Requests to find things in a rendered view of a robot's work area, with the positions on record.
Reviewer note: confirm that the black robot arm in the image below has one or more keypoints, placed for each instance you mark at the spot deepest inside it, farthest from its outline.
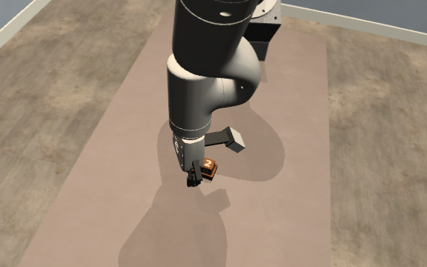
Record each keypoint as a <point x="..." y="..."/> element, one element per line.
<point x="205" y="36"/>

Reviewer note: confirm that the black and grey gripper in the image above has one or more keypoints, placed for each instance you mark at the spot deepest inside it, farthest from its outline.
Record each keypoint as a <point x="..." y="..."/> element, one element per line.
<point x="190" y="151"/>

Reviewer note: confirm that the brown wooden tray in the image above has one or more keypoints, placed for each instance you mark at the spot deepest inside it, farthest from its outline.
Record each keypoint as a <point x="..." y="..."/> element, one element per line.
<point x="206" y="176"/>

